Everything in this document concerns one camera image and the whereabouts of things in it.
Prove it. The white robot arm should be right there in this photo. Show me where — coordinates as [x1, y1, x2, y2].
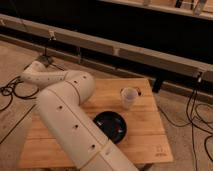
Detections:
[21, 61, 138, 171]

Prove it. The white plastic cup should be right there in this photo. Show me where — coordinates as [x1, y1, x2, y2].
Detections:
[120, 87, 138, 109]

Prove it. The black bowl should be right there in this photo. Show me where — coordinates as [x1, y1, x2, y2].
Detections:
[93, 111, 127, 144]

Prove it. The black floor cables right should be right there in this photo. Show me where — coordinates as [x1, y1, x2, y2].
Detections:
[156, 76, 213, 171]

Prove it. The long metal rail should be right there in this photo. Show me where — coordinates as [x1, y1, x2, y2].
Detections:
[0, 14, 213, 82]

